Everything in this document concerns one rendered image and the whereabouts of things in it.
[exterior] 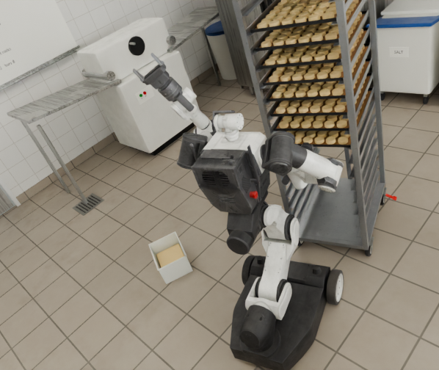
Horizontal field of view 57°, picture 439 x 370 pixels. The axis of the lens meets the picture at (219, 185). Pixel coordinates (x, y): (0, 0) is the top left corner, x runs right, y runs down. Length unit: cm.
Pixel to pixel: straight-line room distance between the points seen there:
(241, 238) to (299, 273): 74
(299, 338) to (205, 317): 69
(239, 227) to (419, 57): 258
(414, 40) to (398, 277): 207
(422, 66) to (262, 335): 274
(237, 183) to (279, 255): 78
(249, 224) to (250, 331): 56
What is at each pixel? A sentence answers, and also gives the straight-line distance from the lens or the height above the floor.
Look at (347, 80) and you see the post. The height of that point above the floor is 123.
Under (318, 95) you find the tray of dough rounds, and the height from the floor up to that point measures 113.
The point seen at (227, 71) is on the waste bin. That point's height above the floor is 12.
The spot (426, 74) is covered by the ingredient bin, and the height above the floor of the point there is 32.
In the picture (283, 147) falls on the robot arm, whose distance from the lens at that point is 159.
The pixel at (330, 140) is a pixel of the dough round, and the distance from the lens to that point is 219.
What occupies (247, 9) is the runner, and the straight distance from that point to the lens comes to 204.
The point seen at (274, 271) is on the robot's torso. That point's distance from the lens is 225.
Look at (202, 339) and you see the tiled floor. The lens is 259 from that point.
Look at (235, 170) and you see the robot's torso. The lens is 155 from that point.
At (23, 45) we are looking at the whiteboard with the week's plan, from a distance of 464.
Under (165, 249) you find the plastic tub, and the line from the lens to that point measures 311.
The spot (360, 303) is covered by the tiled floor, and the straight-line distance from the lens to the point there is 254.
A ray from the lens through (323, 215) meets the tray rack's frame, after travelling 283.
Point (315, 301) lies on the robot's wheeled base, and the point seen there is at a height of 17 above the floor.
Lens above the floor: 207
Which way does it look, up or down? 35 degrees down
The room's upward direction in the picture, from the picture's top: 20 degrees counter-clockwise
